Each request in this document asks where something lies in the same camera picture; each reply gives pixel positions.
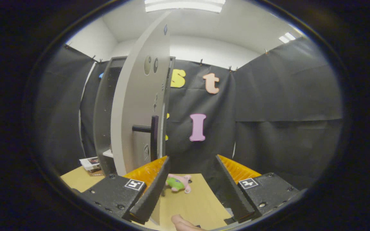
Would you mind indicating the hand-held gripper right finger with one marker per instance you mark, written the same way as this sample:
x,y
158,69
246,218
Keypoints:
x,y
233,189

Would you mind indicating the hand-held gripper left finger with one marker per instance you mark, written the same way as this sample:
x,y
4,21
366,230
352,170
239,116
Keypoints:
x,y
153,189

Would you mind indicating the grey shoe cabinet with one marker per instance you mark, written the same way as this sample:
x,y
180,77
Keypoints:
x,y
103,112

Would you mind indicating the beige shoe cabinet door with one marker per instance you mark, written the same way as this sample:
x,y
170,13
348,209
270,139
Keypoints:
x,y
133,96

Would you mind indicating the pink and green plush toy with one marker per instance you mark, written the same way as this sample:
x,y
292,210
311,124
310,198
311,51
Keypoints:
x,y
177,183

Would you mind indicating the brown book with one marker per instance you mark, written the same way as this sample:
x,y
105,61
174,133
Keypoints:
x,y
95,173

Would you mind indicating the white book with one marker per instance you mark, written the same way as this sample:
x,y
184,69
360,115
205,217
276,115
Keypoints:
x,y
90,163

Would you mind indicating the black backdrop cloth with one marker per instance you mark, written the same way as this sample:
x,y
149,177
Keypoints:
x,y
284,96

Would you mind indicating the small ceiling light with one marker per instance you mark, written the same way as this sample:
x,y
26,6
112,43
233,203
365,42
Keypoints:
x,y
287,37

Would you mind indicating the large ceiling light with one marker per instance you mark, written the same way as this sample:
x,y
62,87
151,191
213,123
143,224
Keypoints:
x,y
185,5

